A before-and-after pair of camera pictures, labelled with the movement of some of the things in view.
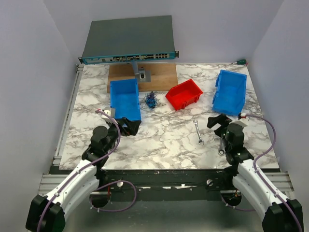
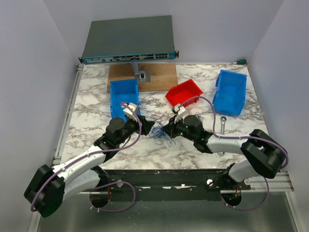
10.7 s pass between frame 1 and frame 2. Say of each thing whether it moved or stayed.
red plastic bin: stayed
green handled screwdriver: stayed
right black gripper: moved
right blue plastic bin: stayed
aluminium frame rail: stayed
